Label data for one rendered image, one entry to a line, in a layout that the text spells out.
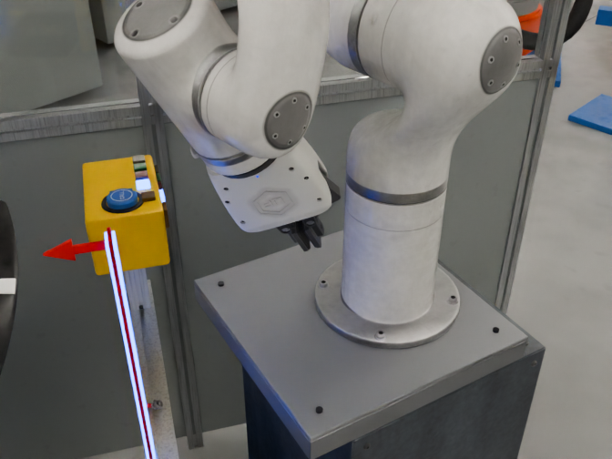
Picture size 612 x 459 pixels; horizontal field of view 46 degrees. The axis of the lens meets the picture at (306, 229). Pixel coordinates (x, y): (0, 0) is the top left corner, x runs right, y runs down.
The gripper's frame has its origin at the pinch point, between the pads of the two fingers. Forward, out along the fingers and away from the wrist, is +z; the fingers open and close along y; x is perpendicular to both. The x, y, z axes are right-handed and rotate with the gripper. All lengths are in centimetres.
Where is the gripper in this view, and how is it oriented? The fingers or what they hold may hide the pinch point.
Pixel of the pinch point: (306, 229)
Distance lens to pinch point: 79.6
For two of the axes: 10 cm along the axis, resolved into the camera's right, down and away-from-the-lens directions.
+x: -0.7, -8.1, 5.8
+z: 3.6, 5.2, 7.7
